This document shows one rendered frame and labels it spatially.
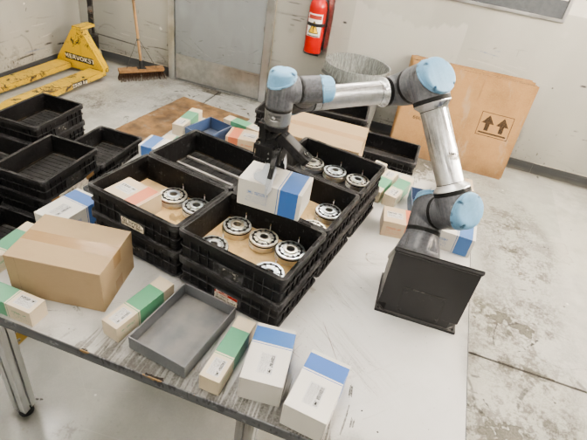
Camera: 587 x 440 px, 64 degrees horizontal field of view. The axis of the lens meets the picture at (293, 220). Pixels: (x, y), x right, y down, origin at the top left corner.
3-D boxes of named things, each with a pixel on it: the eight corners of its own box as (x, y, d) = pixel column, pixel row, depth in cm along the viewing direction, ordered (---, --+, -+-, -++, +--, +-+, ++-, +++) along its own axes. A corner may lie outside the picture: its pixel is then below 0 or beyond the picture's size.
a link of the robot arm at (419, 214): (425, 235, 170) (435, 199, 172) (452, 236, 158) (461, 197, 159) (399, 223, 166) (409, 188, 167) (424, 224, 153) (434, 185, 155)
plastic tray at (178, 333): (184, 378, 133) (184, 367, 130) (128, 347, 139) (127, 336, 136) (235, 318, 154) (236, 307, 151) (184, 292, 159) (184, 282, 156)
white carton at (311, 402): (307, 367, 142) (312, 348, 137) (344, 385, 139) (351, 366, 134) (279, 422, 126) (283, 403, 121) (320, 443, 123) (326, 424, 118)
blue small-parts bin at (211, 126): (210, 127, 260) (210, 116, 256) (231, 137, 255) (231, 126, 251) (184, 139, 246) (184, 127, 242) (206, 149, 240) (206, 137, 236)
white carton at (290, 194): (308, 201, 151) (314, 177, 146) (297, 221, 141) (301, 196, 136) (251, 184, 155) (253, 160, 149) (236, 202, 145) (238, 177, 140)
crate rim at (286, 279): (327, 237, 161) (328, 232, 159) (283, 288, 138) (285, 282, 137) (231, 195, 174) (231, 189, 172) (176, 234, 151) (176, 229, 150)
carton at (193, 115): (191, 117, 268) (192, 107, 265) (202, 120, 267) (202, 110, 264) (172, 134, 249) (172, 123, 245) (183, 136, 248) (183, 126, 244)
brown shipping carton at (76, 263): (134, 266, 166) (131, 230, 157) (105, 312, 148) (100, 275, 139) (51, 250, 167) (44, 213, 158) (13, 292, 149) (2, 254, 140)
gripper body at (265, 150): (261, 151, 144) (265, 113, 137) (287, 158, 142) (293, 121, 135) (252, 161, 138) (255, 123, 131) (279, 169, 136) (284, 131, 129)
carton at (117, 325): (160, 288, 159) (160, 275, 156) (174, 297, 157) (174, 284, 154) (103, 333, 142) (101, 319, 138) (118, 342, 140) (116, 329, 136)
